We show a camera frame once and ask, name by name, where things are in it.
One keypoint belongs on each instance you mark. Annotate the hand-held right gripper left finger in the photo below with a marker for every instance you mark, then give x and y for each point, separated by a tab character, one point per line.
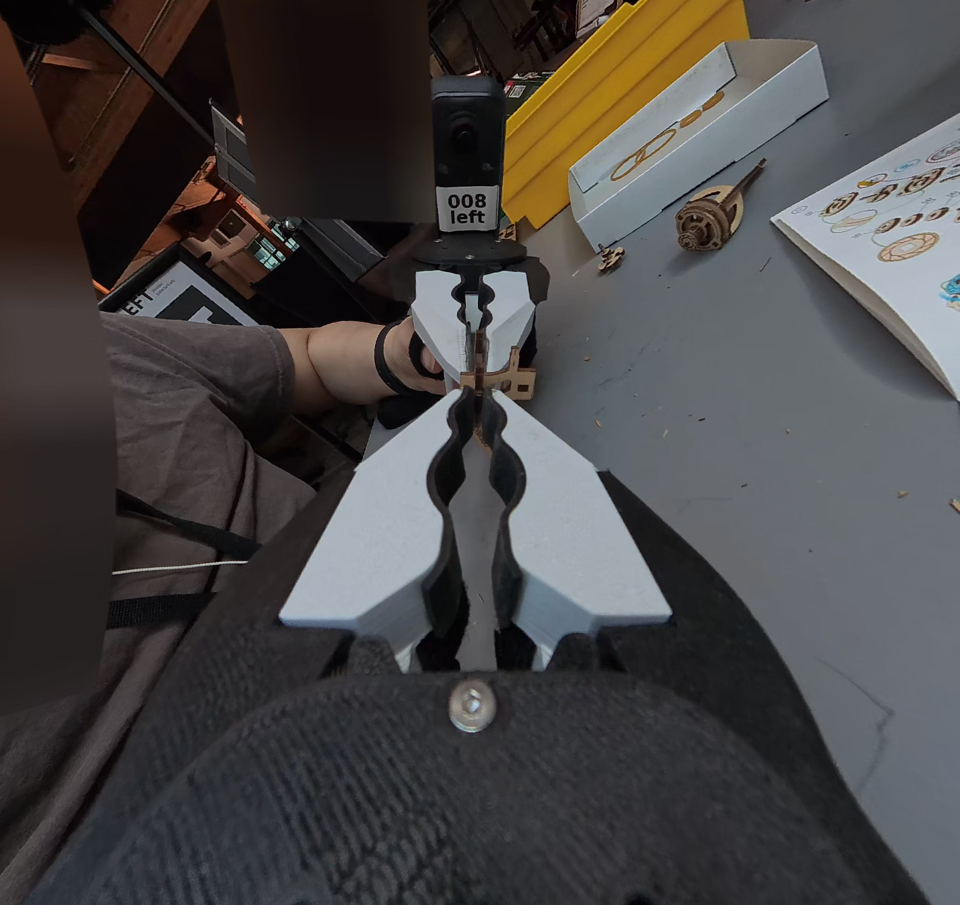
360	545

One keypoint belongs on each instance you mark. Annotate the wooden gear assembly with shaft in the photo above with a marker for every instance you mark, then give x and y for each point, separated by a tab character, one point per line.
709	219

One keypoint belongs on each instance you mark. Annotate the person's left forearm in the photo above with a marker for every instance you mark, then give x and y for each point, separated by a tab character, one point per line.
337	365

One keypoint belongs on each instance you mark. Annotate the person's left hand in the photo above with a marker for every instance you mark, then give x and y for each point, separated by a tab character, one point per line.
403	361

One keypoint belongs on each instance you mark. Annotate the framed marker sign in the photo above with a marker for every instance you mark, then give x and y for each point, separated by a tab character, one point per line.
150	303

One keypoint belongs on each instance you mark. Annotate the notched wooden model part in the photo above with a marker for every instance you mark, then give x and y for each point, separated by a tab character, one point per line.
517	384

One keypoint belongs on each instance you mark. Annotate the stacked yellow plastic bins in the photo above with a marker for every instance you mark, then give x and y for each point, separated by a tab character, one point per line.
600	117

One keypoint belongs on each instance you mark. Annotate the open instruction booklet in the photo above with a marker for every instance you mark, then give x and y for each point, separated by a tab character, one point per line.
885	275

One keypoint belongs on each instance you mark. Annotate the white cardboard tray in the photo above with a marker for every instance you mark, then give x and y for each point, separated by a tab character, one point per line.
675	185

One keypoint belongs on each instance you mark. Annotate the small wooden model piece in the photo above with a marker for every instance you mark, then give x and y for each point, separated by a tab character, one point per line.
611	258

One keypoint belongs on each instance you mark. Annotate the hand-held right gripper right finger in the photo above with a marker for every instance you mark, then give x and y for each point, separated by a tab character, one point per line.
577	545

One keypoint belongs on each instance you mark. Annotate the thin wooden model part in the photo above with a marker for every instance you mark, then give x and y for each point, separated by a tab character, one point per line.
474	346

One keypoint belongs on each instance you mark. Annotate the tan rubber band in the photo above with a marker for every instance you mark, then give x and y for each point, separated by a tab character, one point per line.
712	100
651	141
626	166
691	119

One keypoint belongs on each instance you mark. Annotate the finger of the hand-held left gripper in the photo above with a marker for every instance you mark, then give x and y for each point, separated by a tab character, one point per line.
511	305
433	312

